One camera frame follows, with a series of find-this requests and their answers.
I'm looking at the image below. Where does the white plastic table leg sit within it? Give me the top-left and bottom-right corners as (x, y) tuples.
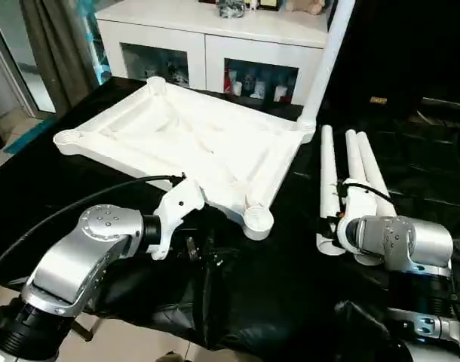
(296, 0), (357, 133)
(314, 124), (347, 257)
(344, 128), (384, 267)
(355, 131), (400, 220)

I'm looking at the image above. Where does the white plastic table top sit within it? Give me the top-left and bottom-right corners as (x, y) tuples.
(52, 75), (316, 241)

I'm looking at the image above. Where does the black plastic mat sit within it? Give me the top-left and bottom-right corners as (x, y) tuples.
(0, 75), (460, 362)

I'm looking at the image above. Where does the black stand leg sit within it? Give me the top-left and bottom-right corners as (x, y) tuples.
(74, 319), (96, 343)

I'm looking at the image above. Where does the black box with yellow label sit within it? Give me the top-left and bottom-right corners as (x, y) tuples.
(319, 0), (424, 115)

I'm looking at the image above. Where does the white glass-door cabinet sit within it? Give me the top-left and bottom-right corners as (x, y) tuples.
(96, 0), (331, 107)

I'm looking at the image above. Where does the light blue patterned strip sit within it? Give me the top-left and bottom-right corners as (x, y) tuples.
(81, 13), (113, 87)

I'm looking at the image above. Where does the grey-brown curtain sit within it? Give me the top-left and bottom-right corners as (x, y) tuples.
(20, 0), (100, 111)

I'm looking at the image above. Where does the dark crumpled object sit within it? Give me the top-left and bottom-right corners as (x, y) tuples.
(217, 0), (249, 19)

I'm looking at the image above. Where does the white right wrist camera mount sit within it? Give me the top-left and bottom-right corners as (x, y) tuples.
(336, 179), (371, 229)

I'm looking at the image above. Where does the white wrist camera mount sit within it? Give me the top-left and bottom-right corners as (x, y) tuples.
(149, 174), (207, 262)
(336, 179), (371, 229)

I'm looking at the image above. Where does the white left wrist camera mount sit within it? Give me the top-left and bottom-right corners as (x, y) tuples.
(149, 174), (207, 262)

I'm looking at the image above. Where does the dark metal rail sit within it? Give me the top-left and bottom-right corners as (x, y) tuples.
(421, 97), (460, 111)

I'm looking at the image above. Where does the teal plastic frame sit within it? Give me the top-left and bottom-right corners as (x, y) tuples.
(2, 115), (58, 155)

